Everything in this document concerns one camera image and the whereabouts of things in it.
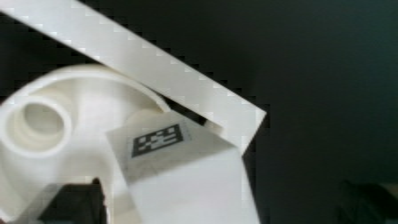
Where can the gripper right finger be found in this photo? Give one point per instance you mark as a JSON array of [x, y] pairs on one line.
[[368, 203]]

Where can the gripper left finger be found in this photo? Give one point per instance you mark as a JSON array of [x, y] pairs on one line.
[[76, 206]]

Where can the white stool leg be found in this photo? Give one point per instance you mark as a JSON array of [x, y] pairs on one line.
[[183, 172]]

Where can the white right fence bar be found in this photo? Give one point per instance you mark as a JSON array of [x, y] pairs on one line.
[[69, 22]]

